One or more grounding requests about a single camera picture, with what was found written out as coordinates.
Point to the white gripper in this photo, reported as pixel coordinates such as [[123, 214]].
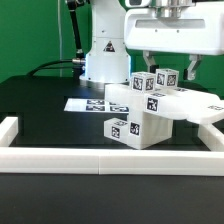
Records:
[[178, 26]]

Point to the white chair back frame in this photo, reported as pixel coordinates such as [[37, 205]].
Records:
[[176, 104]]

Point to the white chair seat part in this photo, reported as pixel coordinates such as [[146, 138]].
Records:
[[145, 129]]

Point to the white U-shaped fence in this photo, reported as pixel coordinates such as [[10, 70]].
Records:
[[101, 161]]

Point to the white marker base plate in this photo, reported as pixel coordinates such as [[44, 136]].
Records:
[[94, 105]]

